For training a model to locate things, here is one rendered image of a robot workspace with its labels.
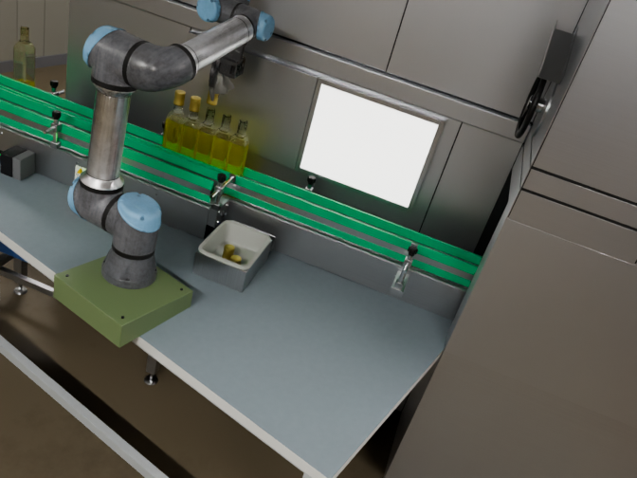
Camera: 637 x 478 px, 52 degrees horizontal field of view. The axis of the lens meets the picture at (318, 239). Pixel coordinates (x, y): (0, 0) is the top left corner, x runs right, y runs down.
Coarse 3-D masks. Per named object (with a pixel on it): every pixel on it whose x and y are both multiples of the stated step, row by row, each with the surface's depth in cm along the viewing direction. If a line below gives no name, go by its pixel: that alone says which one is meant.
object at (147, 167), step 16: (0, 112) 221; (16, 112) 219; (32, 112) 217; (32, 128) 220; (64, 128) 216; (64, 144) 219; (80, 144) 217; (128, 160) 214; (144, 160) 212; (144, 176) 215; (160, 176) 213; (176, 176) 211; (192, 176) 209; (192, 192) 212; (208, 192) 211
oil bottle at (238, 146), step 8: (232, 136) 212; (240, 136) 211; (232, 144) 212; (240, 144) 211; (248, 144) 216; (232, 152) 213; (240, 152) 213; (232, 160) 215; (240, 160) 214; (224, 168) 217; (232, 168) 216; (240, 168) 216
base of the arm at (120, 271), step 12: (108, 252) 180; (120, 252) 174; (108, 264) 177; (120, 264) 175; (132, 264) 175; (144, 264) 177; (108, 276) 176; (120, 276) 175; (132, 276) 176; (144, 276) 178; (132, 288) 177
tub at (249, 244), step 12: (216, 228) 209; (228, 228) 215; (240, 228) 214; (204, 240) 202; (216, 240) 209; (228, 240) 217; (240, 240) 216; (252, 240) 215; (264, 240) 213; (204, 252) 196; (216, 252) 210; (240, 252) 213; (252, 252) 215; (228, 264) 196; (252, 264) 198
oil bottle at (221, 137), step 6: (216, 132) 212; (222, 132) 212; (228, 132) 213; (216, 138) 213; (222, 138) 212; (228, 138) 212; (216, 144) 214; (222, 144) 213; (210, 150) 215; (216, 150) 215; (222, 150) 214; (210, 156) 216; (216, 156) 216; (222, 156) 215; (210, 162) 217; (216, 162) 217; (222, 162) 216; (222, 168) 218
